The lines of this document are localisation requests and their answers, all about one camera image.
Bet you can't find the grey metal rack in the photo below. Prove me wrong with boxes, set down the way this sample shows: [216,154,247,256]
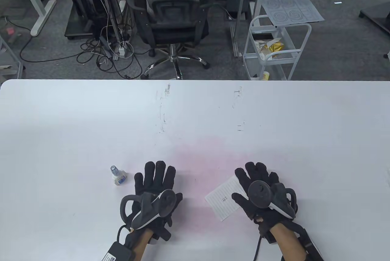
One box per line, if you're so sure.
[0,34,25,79]

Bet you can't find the black floor platform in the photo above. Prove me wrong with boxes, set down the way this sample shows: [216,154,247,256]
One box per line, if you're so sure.
[359,2,390,36]

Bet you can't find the person's left hand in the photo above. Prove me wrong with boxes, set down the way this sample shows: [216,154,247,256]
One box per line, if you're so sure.
[126,160,183,242]

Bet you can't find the person's right hand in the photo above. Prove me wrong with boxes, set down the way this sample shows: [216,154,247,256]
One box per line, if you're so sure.
[232,161,297,245]

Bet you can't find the white correction fluid bottle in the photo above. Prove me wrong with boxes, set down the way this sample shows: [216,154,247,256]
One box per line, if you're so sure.
[113,171,127,186]

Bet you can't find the black rolling base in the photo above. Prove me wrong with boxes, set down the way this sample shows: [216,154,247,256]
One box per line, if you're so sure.
[65,11,101,41]

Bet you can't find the grey sheet with circle patterns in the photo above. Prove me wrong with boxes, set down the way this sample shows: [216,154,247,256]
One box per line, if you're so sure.
[254,0,325,27]

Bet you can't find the black and white controller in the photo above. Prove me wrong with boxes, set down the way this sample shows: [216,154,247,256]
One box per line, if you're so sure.
[247,180,298,219]
[120,189,177,230]

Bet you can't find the tangle of floor cables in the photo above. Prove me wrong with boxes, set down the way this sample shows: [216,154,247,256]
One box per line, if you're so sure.
[20,14,144,80]

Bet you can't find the black glove cable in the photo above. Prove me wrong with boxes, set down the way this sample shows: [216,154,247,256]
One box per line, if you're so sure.
[115,225,128,243]
[253,235,264,261]

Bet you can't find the black mesh office chair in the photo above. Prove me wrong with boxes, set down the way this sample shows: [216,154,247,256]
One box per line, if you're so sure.
[125,0,215,80]

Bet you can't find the white rolling cart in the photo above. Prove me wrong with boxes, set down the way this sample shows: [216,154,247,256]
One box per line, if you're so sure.
[242,14,312,81]

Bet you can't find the black wrist pack with label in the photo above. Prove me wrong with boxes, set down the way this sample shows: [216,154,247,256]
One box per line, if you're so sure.
[101,241,136,261]

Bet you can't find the person's right forearm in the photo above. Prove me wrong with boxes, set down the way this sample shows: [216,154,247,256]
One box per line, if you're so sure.
[268,223,307,261]

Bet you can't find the black desk with white leg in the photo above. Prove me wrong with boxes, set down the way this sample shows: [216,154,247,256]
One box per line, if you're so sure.
[16,0,67,37]

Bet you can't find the person's left forearm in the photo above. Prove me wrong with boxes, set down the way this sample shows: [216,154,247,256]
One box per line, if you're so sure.
[129,229,153,261]

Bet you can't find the yellow packet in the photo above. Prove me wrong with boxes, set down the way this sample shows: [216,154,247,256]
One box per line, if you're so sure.
[262,38,285,53]

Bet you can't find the lined paper with black text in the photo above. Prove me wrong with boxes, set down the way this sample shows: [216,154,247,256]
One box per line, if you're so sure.
[205,176,248,222]

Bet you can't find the black box on floor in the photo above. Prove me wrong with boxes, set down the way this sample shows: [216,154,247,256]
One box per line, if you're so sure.
[227,0,250,15]

